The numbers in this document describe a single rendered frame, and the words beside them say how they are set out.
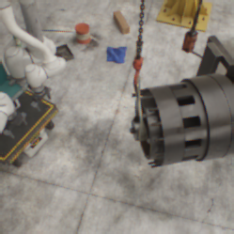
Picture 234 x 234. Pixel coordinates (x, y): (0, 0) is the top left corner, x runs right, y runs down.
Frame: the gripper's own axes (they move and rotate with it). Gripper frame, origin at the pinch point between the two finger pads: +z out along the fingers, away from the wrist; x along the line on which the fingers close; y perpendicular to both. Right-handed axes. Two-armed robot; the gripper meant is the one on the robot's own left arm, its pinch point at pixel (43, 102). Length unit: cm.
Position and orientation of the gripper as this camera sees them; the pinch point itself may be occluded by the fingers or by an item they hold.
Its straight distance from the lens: 215.3
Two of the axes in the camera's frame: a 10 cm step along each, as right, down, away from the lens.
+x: 5.2, -7.1, 4.8
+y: 8.6, 4.4, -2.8
